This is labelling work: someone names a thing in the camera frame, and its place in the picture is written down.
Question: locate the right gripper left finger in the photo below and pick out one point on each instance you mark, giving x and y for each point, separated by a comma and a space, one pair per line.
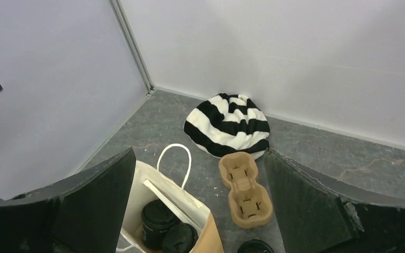
81, 213

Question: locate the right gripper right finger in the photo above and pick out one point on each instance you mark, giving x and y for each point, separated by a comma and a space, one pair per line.
318, 213

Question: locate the brown paper bag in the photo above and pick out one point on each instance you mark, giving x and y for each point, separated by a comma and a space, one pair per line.
150, 184

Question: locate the remaining cardboard carrier stack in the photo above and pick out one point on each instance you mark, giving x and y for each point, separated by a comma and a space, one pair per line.
249, 202

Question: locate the black white striped cloth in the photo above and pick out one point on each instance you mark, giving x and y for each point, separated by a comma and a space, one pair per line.
226, 124

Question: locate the left aluminium frame post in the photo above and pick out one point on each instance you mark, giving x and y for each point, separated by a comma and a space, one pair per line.
132, 44

